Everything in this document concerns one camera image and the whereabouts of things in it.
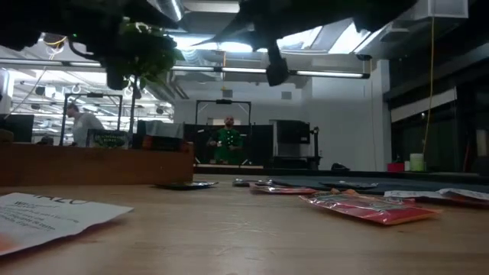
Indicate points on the long ceiling lamp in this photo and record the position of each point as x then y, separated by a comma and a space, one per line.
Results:
328, 73
82, 64

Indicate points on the black robot station frame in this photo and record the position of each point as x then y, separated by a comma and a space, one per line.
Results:
91, 95
223, 101

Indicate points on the red container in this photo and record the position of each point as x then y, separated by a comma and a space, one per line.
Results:
395, 167

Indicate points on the black side table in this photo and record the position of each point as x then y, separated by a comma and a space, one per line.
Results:
294, 162

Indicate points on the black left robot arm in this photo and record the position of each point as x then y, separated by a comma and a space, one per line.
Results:
34, 19

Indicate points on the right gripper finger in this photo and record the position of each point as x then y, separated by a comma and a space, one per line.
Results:
248, 42
244, 30

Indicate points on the black camera stand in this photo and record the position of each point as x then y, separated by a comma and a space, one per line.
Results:
315, 143

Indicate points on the black partition panel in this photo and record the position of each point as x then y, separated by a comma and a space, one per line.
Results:
263, 145

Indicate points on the person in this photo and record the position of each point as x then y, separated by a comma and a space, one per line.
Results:
86, 126
227, 141

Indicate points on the black aluminium table frame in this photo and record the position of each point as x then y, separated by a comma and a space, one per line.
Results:
229, 170

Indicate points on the grey cloth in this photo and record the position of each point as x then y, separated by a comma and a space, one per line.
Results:
166, 130

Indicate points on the white ceiling air duct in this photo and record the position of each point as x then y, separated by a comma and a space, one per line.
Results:
447, 9

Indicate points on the wooden three-compartment tray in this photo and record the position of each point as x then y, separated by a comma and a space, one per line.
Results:
114, 168

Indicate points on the black monitor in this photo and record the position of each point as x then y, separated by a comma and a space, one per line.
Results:
293, 131
17, 128

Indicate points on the green leafy plant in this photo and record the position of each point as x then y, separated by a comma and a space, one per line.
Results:
160, 57

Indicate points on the pale green cup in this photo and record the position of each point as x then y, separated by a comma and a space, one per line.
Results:
416, 162

